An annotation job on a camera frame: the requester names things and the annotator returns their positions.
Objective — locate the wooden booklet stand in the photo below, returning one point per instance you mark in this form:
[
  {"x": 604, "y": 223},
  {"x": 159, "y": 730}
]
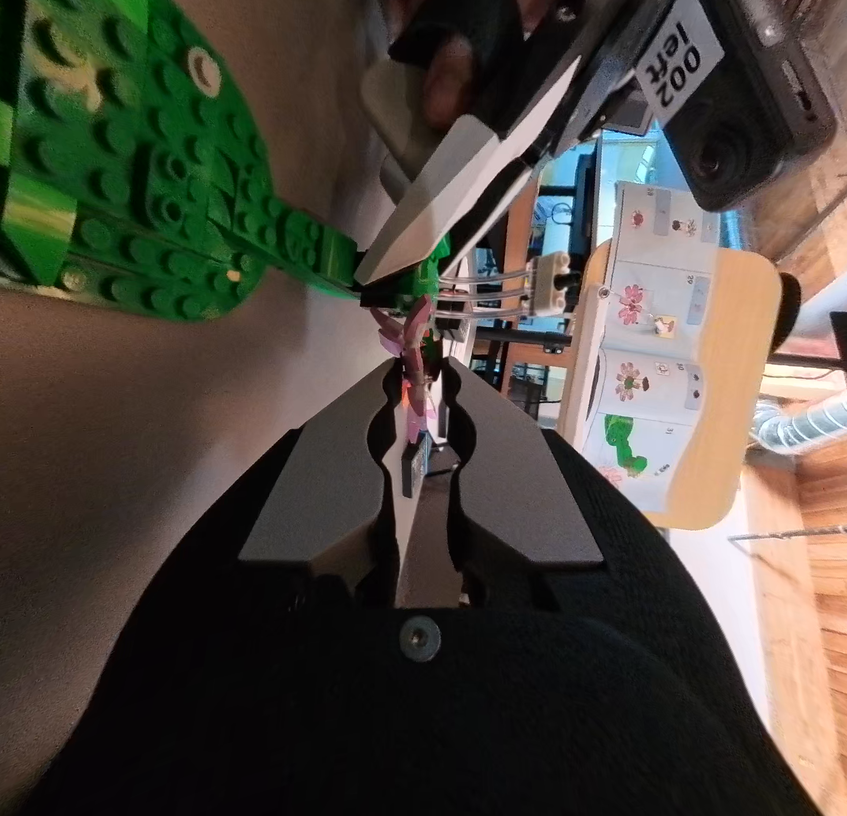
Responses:
[{"x": 734, "y": 366}]

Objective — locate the silver flexible duct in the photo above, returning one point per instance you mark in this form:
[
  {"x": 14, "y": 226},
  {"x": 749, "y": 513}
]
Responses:
[{"x": 807, "y": 425}]

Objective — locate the person's left hand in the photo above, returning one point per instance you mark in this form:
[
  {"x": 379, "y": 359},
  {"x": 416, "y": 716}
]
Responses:
[{"x": 450, "y": 81}]

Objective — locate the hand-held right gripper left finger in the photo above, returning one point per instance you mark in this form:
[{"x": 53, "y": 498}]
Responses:
[{"x": 311, "y": 498}]

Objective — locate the lego instruction booklet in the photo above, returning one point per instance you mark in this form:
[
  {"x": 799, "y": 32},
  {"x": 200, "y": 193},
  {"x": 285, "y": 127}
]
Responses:
[{"x": 662, "y": 299}]

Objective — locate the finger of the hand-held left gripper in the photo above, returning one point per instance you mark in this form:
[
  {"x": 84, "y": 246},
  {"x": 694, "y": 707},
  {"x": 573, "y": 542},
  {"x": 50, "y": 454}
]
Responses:
[
  {"x": 493, "y": 217},
  {"x": 430, "y": 200}
]

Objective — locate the green lego lily pad model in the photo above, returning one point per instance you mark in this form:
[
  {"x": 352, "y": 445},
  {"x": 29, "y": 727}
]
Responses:
[{"x": 165, "y": 167}]

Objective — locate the black camera battery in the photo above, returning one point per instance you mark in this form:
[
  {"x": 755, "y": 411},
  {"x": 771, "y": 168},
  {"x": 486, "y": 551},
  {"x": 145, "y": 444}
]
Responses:
[{"x": 415, "y": 465}]

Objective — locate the pink lego flower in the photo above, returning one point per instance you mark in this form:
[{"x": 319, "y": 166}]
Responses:
[{"x": 417, "y": 339}]

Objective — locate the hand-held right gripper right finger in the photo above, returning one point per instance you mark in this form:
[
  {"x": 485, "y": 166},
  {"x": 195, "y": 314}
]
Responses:
[{"x": 523, "y": 498}]

